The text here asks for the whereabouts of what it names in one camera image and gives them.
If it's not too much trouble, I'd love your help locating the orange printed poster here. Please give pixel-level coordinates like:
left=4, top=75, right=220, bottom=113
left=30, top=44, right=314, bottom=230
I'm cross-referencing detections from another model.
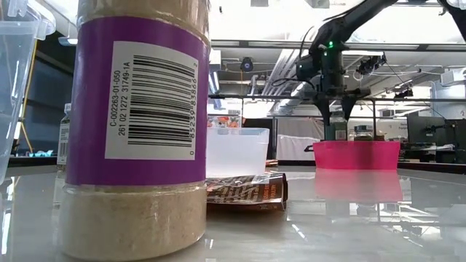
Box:
left=207, top=115, right=243, bottom=129

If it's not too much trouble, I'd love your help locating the silver ventilation duct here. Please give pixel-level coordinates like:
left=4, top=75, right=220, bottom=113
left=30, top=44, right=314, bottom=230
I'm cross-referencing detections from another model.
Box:
left=261, top=49, right=317, bottom=116

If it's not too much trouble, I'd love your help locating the black-lid purple-label spice jar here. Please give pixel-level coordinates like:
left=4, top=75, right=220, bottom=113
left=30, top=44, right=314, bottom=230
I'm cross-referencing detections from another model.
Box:
left=58, top=0, right=212, bottom=262

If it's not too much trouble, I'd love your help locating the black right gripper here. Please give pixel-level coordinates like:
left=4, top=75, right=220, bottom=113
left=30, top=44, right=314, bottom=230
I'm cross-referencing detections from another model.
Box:
left=315, top=57, right=371, bottom=127

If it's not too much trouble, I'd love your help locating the pink plastic bin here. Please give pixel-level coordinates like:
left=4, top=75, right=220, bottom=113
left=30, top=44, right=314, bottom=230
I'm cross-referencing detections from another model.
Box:
left=312, top=140, right=401, bottom=171

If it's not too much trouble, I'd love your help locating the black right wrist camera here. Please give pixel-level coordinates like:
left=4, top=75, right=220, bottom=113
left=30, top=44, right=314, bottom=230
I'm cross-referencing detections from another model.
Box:
left=296, top=54, right=323, bottom=83

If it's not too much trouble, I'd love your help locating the black background monitor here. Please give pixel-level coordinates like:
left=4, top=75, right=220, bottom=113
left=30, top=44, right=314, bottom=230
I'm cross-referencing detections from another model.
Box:
left=406, top=115, right=457, bottom=146

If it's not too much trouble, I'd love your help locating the white-lid spice jar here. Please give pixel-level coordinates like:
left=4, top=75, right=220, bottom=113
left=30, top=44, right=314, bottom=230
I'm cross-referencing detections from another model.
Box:
left=56, top=103, right=72, bottom=172

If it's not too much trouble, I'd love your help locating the black camera on rack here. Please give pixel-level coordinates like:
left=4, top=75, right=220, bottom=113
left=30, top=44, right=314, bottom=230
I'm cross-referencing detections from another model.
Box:
left=356, top=53, right=387, bottom=76

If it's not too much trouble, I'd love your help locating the cluttered black desk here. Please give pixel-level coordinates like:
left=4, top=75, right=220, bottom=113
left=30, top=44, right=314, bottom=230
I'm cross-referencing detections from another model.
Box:
left=398, top=142, right=466, bottom=164

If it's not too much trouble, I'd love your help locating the small clear plastic bin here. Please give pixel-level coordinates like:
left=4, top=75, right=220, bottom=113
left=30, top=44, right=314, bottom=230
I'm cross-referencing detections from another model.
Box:
left=206, top=127, right=271, bottom=179

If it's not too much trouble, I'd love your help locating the large clear plastic bin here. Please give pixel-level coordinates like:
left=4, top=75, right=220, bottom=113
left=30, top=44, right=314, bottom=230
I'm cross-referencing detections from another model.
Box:
left=0, top=0, right=57, bottom=185

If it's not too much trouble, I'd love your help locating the brown spice packet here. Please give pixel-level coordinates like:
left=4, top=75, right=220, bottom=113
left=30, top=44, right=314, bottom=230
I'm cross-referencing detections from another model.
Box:
left=205, top=172, right=289, bottom=212

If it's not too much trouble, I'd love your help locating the white cloth cover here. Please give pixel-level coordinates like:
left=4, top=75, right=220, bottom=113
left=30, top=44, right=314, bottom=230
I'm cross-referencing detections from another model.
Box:
left=276, top=134, right=316, bottom=161

